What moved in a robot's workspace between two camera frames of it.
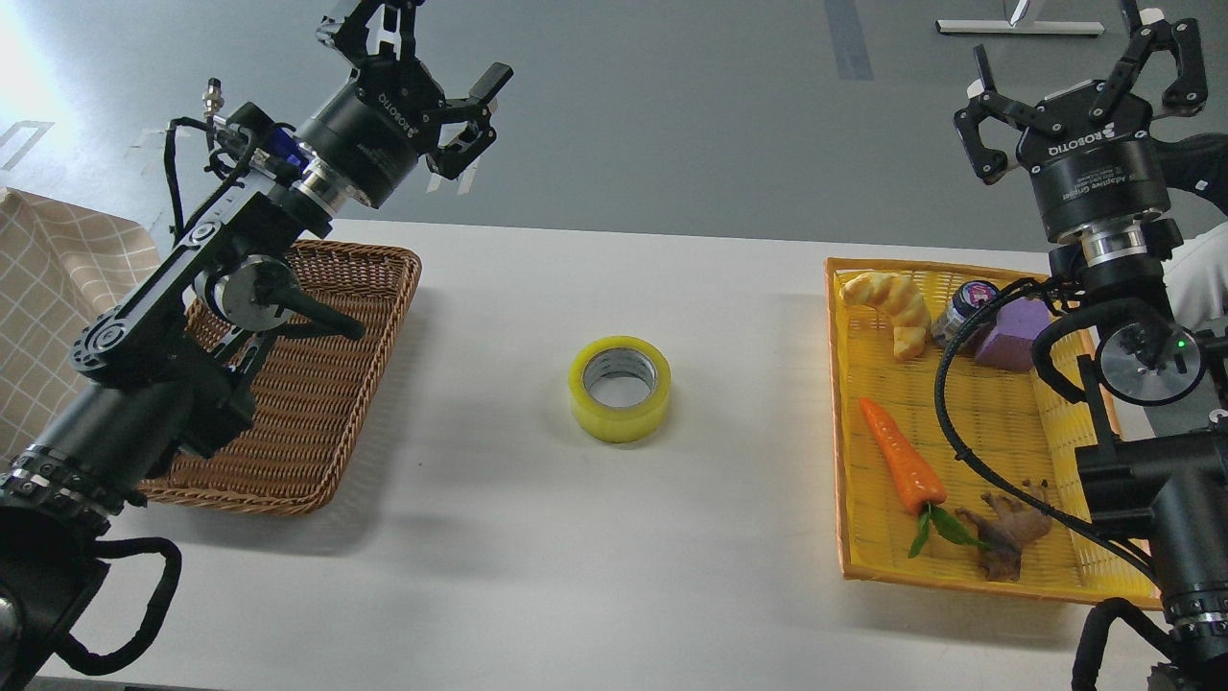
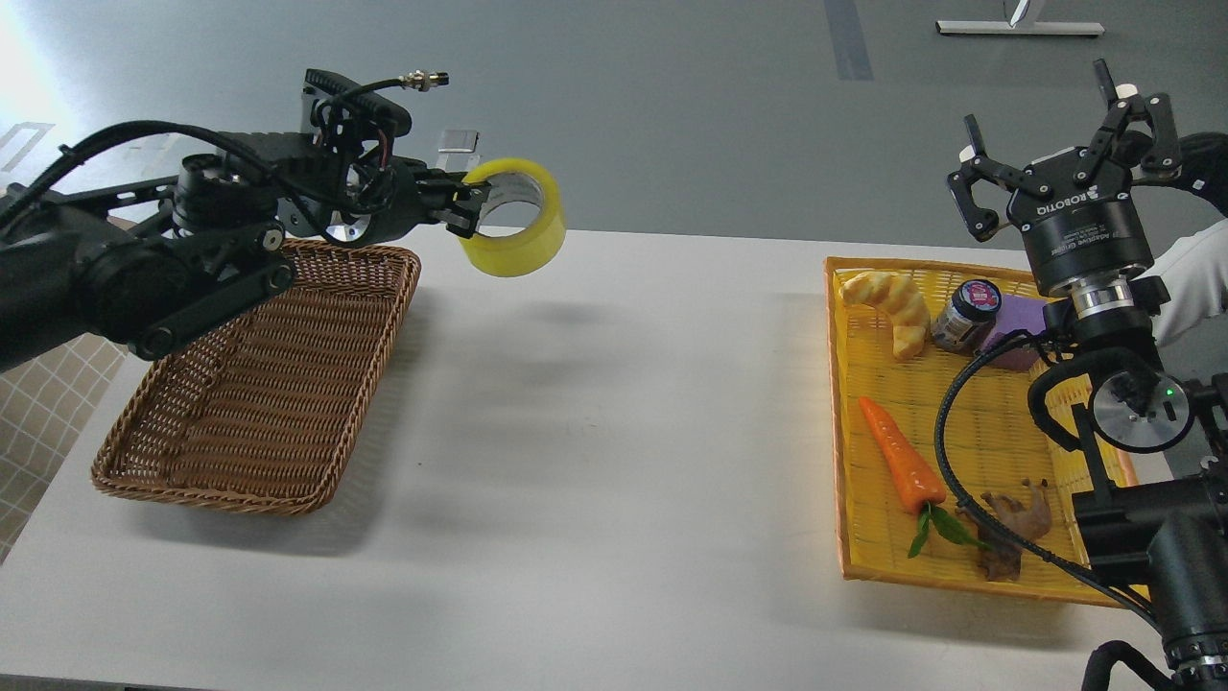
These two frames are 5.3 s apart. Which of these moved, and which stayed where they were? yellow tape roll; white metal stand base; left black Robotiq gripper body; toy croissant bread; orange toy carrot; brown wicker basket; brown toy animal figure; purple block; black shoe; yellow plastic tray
Moved: left black Robotiq gripper body; yellow tape roll
Stayed: purple block; orange toy carrot; toy croissant bread; brown wicker basket; yellow plastic tray; white metal stand base; brown toy animal figure; black shoe
